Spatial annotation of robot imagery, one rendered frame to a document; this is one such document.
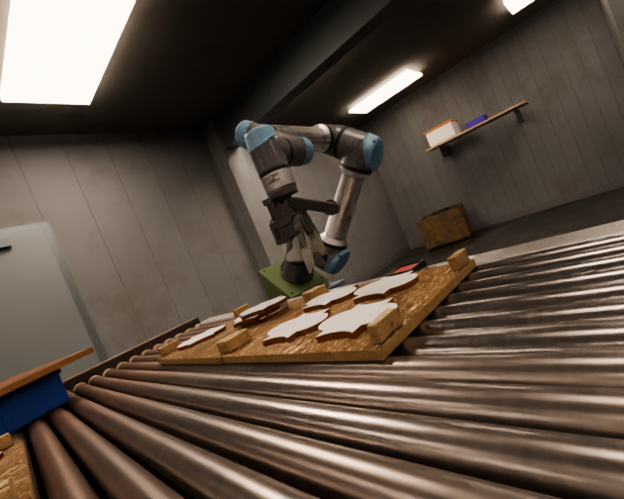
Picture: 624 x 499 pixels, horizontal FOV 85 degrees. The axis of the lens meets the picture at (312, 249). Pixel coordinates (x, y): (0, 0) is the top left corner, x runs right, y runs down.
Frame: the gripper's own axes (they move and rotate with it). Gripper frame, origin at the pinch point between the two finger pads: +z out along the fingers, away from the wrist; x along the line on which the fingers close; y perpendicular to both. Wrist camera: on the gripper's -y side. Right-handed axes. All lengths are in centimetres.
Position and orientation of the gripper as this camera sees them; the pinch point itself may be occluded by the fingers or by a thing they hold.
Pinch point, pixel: (322, 266)
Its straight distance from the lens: 80.5
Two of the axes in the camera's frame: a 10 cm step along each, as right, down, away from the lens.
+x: -2.6, 1.4, -9.5
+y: -8.9, 3.5, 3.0
